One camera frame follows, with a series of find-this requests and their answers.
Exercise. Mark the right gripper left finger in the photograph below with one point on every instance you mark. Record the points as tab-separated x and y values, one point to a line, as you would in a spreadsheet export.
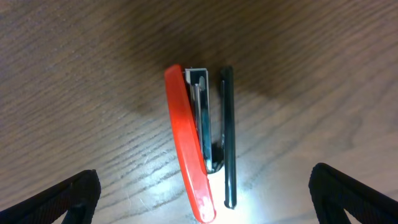
75	197

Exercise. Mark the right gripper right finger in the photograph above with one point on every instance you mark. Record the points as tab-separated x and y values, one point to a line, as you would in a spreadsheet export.
335	194

